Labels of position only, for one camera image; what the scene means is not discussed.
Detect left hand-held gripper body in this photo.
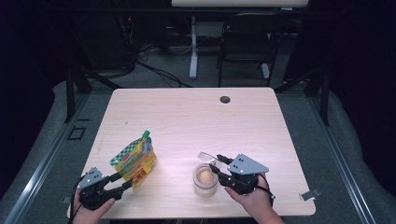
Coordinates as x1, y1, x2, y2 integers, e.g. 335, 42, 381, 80
76, 166, 119, 211

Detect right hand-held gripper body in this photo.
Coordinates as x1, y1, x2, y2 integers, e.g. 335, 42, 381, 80
218, 153, 271, 197

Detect clear plastic jar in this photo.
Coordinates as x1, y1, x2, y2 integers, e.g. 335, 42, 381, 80
191, 151, 219, 198

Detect colourful snack bag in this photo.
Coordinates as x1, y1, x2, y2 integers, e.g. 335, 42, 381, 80
109, 130, 158, 189

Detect person's left hand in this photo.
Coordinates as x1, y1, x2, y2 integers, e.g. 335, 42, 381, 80
71, 191, 117, 224

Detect person's right hand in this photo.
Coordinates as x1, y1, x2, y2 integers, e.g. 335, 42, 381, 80
224, 172, 276, 217

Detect white desk leg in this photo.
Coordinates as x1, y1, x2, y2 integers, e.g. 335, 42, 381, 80
188, 15, 200, 80

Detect black chair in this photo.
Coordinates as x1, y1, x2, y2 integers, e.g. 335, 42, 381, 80
217, 12, 289, 88

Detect right hand-held gripper black cable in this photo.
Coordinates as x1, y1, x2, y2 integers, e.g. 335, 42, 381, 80
256, 173, 277, 208

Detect hand-held gripper black cable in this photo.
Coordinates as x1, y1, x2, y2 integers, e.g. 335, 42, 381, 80
67, 175, 87, 224
256, 173, 277, 208

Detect left hand-held gripper black cable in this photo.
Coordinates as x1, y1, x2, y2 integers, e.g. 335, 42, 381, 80
67, 175, 87, 224

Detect aluminium floor rail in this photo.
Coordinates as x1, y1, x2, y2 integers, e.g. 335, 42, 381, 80
310, 96, 378, 224
3, 92, 92, 224

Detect black frame strut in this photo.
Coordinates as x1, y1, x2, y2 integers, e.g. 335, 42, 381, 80
64, 65, 123, 123
274, 65, 331, 127

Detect black floor cables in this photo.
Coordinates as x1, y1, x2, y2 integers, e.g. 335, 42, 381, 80
136, 60, 192, 89

